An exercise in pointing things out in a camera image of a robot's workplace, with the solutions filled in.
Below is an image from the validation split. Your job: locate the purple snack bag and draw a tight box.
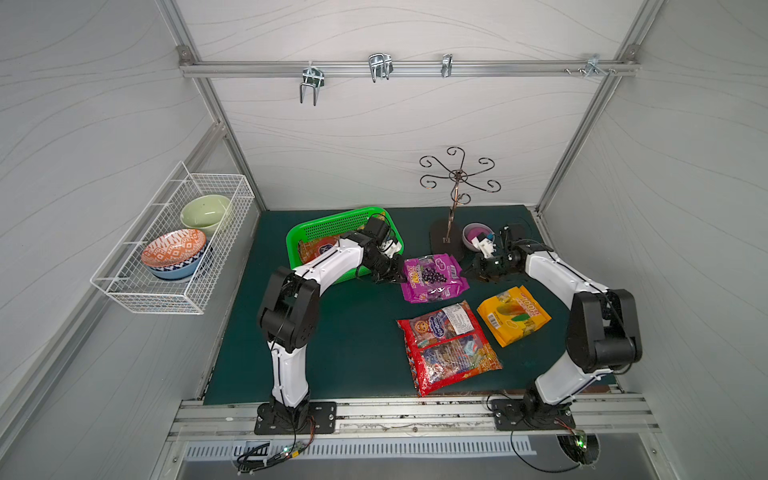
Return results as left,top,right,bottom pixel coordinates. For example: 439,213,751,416
401,254,469,304

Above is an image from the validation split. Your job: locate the green plastic basket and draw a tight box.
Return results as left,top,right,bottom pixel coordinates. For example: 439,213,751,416
282,207,404,291

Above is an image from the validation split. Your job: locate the red cookie bag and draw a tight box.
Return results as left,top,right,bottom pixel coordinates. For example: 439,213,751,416
297,235,340,264

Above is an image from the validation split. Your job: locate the large red candy bag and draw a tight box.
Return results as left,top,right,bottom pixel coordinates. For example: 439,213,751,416
397,301,502,397

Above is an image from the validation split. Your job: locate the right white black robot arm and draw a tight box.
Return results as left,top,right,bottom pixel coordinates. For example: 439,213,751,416
466,225,642,428

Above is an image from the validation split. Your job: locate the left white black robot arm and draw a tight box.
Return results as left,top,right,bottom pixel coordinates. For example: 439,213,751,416
258,214,405,429

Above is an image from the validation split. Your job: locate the purple small bowl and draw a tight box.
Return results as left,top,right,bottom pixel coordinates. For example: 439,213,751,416
461,222,494,252

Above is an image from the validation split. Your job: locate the yellow orange snack bag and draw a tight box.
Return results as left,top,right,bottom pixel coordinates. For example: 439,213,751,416
477,287,551,347

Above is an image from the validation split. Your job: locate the black metal mug tree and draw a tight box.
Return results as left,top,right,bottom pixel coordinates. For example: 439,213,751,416
419,146,501,261

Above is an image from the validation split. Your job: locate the dark green table mat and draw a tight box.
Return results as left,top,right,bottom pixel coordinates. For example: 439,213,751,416
204,211,569,405

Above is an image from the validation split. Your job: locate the light green bowl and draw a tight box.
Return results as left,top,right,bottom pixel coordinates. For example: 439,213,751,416
179,194,231,239

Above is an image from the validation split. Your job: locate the blue bowl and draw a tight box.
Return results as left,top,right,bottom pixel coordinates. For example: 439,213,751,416
148,249,205,281

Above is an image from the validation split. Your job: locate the metal loop hook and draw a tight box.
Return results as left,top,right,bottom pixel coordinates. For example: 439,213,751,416
368,53,394,83

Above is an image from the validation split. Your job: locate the metal double hook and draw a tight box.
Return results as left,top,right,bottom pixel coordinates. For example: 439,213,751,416
299,65,325,106

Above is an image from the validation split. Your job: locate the small metal hook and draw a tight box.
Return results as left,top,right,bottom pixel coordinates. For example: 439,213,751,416
440,53,453,78

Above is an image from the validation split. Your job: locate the metal corner hook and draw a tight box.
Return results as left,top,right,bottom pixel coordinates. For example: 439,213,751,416
564,54,614,78

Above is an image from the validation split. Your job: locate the orange patterned bowl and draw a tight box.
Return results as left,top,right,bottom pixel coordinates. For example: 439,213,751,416
140,229,207,268

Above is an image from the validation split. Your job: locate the white perforated vent strip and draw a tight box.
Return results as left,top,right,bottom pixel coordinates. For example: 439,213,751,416
184,435,537,462

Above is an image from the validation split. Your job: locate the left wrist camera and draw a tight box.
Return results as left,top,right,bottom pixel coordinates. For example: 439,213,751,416
381,238,402,258

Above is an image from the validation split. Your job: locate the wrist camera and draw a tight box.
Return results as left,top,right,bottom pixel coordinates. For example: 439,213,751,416
381,238,402,258
471,233,495,259

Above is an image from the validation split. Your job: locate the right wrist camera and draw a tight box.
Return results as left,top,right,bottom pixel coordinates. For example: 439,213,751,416
471,233,495,259

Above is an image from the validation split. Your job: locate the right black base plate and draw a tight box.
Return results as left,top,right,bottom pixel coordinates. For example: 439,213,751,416
489,398,576,432

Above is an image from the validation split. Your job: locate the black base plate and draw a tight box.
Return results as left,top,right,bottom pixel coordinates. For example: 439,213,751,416
254,399,337,436
489,398,576,432

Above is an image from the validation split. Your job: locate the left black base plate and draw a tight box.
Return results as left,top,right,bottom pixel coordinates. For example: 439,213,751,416
254,399,337,436

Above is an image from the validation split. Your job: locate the aluminium front frame rail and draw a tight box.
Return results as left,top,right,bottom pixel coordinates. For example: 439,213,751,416
167,394,661,441

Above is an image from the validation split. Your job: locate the right black cable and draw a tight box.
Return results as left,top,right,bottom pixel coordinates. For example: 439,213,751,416
506,419,601,476

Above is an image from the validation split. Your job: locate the aluminium wall rail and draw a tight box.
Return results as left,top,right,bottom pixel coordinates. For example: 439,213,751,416
180,59,641,80

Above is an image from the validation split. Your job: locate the white wire wall basket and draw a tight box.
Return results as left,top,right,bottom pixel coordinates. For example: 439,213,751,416
91,163,254,315

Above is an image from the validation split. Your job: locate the left cable bundle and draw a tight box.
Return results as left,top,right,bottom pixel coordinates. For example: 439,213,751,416
233,413,318,475

